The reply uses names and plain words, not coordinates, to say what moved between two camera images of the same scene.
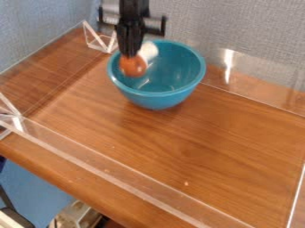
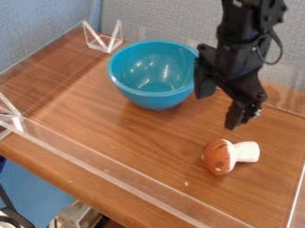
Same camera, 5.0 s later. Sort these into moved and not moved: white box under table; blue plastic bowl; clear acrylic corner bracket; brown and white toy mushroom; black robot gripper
Moved: brown and white toy mushroom; black robot gripper
Not moved: blue plastic bowl; white box under table; clear acrylic corner bracket
